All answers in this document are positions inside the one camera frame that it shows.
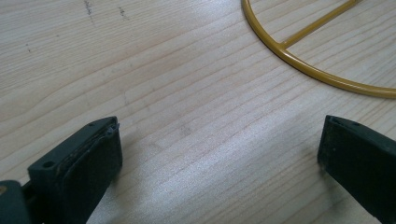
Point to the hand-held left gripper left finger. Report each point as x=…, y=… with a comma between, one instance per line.
x=77, y=174

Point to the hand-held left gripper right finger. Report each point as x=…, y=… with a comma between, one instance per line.
x=361, y=161

